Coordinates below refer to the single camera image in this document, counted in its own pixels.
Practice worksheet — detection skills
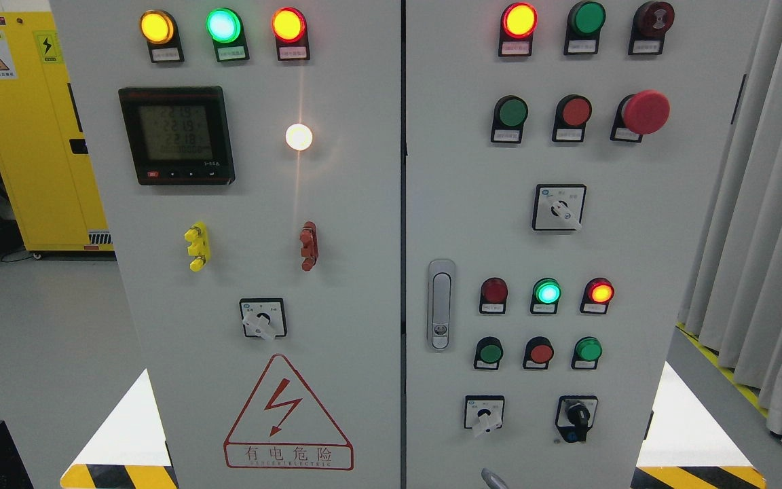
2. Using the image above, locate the green push button lower left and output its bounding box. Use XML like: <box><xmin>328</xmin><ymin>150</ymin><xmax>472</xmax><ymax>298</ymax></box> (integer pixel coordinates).
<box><xmin>474</xmin><ymin>336</ymin><xmax>504</xmax><ymax>371</ymax></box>

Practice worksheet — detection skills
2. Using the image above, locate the green push button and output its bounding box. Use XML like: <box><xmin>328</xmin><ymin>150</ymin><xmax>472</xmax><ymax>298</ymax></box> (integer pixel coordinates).
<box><xmin>570</xmin><ymin>336</ymin><xmax>604</xmax><ymax>369</ymax></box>
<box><xmin>474</xmin><ymin>336</ymin><xmax>504</xmax><ymax>371</ymax></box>
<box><xmin>490</xmin><ymin>95</ymin><xmax>529</xmax><ymax>143</ymax></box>

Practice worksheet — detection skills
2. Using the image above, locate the green push button upper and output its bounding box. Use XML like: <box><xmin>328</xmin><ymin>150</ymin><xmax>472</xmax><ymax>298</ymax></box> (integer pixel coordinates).
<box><xmin>490</xmin><ymin>95</ymin><xmax>529</xmax><ymax>143</ymax></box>

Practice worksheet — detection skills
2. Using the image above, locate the red push button lower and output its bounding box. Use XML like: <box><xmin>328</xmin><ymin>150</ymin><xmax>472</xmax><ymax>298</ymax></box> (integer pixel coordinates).
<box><xmin>522</xmin><ymin>336</ymin><xmax>555</xmax><ymax>369</ymax></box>

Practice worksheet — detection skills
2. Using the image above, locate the red push button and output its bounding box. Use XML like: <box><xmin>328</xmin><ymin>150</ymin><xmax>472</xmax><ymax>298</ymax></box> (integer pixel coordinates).
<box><xmin>522</xmin><ymin>336</ymin><xmax>555</xmax><ymax>369</ymax></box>
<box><xmin>551</xmin><ymin>94</ymin><xmax>593</xmax><ymax>143</ymax></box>

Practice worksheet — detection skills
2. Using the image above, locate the green push button lower right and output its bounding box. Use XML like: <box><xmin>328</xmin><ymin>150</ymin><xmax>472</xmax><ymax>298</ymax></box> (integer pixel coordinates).
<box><xmin>570</xmin><ymin>336</ymin><xmax>604</xmax><ymax>369</ymax></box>

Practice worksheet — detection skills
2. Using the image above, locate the red push button upper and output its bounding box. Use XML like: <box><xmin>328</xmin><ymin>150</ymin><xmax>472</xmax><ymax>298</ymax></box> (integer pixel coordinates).
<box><xmin>551</xmin><ymin>94</ymin><xmax>593</xmax><ymax>143</ymax></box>

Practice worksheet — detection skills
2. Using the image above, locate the red emergency stop mushroom button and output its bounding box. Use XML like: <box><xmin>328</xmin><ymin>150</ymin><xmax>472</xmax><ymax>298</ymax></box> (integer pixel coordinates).
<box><xmin>610</xmin><ymin>90</ymin><xmax>671</xmax><ymax>143</ymax></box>

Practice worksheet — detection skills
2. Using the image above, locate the grey electrical control cabinet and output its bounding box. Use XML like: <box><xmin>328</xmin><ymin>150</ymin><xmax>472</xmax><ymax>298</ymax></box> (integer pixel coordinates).
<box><xmin>52</xmin><ymin>1</ymin><xmax>767</xmax><ymax>488</ymax></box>

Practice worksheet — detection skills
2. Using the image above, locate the red test terminal block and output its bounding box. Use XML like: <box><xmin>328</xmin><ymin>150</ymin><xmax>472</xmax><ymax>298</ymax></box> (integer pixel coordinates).
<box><xmin>300</xmin><ymin>221</ymin><xmax>319</xmax><ymax>272</ymax></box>

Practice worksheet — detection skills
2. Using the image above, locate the dark red indicator light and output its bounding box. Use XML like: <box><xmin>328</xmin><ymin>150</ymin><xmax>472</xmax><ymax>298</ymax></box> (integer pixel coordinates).
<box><xmin>479</xmin><ymin>276</ymin><xmax>508</xmax><ymax>315</ymax></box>

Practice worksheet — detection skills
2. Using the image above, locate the white glowing indicator light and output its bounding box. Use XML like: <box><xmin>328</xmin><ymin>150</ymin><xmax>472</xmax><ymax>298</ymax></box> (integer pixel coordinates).
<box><xmin>284</xmin><ymin>123</ymin><xmax>314</xmax><ymax>151</ymax></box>

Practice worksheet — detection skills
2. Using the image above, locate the lit green indicator light lower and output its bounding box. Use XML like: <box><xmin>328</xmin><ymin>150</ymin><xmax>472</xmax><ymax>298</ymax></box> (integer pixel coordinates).
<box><xmin>530</xmin><ymin>278</ymin><xmax>562</xmax><ymax>314</ymax></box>

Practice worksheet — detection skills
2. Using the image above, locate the lit green indicator light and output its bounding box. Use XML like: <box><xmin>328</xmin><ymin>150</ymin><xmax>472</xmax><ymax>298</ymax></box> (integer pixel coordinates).
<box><xmin>205</xmin><ymin>8</ymin><xmax>250</xmax><ymax>62</ymax></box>
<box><xmin>530</xmin><ymin>278</ymin><xmax>562</xmax><ymax>314</ymax></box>

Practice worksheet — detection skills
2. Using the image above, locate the yellow test terminal block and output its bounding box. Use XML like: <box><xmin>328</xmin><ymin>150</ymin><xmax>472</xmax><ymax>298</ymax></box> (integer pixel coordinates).
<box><xmin>184</xmin><ymin>221</ymin><xmax>211</xmax><ymax>272</ymax></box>

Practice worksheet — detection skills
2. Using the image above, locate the red electrical hazard warning sticker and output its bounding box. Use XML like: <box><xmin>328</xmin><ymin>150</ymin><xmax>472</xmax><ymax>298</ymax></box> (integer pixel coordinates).
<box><xmin>223</xmin><ymin>354</ymin><xmax>354</xmax><ymax>471</ymax></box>

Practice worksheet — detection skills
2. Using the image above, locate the lit orange red indicator lower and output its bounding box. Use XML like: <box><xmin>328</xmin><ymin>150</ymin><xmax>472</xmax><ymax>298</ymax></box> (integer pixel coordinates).
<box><xmin>578</xmin><ymin>276</ymin><xmax>615</xmax><ymax>314</ymax></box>

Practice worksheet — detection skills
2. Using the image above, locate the black digital power meter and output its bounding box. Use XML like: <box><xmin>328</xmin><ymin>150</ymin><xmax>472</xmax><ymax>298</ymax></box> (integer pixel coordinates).
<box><xmin>118</xmin><ymin>86</ymin><xmax>236</xmax><ymax>185</ymax></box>

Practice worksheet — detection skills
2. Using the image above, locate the orange red indicator light left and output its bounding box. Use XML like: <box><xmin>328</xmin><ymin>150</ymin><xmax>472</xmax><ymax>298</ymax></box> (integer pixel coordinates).
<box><xmin>271</xmin><ymin>6</ymin><xmax>310</xmax><ymax>61</ymax></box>

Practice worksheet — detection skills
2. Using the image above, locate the red indicator light top right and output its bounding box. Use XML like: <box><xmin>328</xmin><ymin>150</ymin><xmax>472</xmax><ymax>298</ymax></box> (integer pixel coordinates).
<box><xmin>498</xmin><ymin>2</ymin><xmax>539</xmax><ymax>58</ymax></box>

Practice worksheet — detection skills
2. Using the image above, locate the green indicator light top right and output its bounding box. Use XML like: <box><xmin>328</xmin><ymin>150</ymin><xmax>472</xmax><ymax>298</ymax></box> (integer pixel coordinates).
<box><xmin>563</xmin><ymin>1</ymin><xmax>606</xmax><ymax>56</ymax></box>

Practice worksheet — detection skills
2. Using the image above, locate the yellow indicator light top left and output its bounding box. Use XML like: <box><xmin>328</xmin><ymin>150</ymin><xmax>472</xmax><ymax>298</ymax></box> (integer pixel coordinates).
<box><xmin>139</xmin><ymin>10</ymin><xmax>185</xmax><ymax>64</ymax></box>

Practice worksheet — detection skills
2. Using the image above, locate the dark red buzzer light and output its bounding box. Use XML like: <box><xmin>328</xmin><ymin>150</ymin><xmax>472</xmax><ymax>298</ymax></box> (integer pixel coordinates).
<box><xmin>628</xmin><ymin>1</ymin><xmax>675</xmax><ymax>56</ymax></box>

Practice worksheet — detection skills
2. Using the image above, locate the grey curtain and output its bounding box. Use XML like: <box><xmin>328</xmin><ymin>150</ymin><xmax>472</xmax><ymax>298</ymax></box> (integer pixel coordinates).
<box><xmin>679</xmin><ymin>1</ymin><xmax>782</xmax><ymax>441</ymax></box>

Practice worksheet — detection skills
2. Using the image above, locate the yellow safety storage cabinet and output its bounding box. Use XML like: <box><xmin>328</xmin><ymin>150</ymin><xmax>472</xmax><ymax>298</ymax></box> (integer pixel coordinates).
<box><xmin>0</xmin><ymin>12</ymin><xmax>113</xmax><ymax>254</ymax></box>

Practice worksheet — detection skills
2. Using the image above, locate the grey cabinet door handle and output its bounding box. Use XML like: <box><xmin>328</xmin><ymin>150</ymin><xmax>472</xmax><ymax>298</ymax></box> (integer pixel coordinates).
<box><xmin>426</xmin><ymin>259</ymin><xmax>456</xmax><ymax>350</ymax></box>

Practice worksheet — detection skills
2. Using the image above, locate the white rotary selector switch left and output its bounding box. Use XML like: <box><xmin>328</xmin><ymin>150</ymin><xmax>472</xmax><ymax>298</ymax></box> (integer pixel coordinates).
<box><xmin>239</xmin><ymin>298</ymin><xmax>288</xmax><ymax>341</ymax></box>

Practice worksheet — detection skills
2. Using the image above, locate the white rotary selector switch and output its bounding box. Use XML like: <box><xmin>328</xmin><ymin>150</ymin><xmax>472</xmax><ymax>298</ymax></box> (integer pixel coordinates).
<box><xmin>464</xmin><ymin>395</ymin><xmax>505</xmax><ymax>437</ymax></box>
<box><xmin>531</xmin><ymin>183</ymin><xmax>587</xmax><ymax>232</ymax></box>
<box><xmin>239</xmin><ymin>298</ymin><xmax>288</xmax><ymax>341</ymax></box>

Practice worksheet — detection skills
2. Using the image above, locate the white rotary selector switch upper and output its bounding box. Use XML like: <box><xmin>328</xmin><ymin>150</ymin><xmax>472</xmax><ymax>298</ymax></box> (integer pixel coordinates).
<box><xmin>531</xmin><ymin>183</ymin><xmax>587</xmax><ymax>232</ymax></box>

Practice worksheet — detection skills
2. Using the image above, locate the white rotary selector switch lower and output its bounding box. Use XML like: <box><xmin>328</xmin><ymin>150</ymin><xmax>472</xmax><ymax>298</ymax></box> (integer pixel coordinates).
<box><xmin>464</xmin><ymin>395</ymin><xmax>505</xmax><ymax>437</ymax></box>

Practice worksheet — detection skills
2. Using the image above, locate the black rotary knob switch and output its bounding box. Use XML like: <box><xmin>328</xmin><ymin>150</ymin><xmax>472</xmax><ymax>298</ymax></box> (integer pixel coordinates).
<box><xmin>555</xmin><ymin>395</ymin><xmax>599</xmax><ymax>443</ymax></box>

